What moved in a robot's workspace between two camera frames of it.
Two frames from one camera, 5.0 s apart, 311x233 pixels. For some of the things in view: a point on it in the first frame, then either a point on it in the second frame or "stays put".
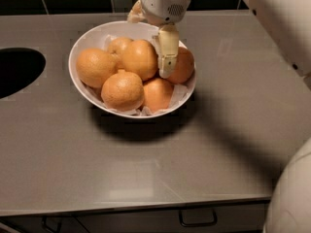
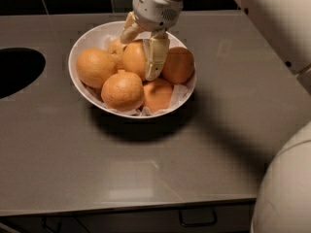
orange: x=185 y=67 stays put
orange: x=141 y=56 stays put
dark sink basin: x=19 y=67 stays put
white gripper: x=160 y=9 to x=155 y=11
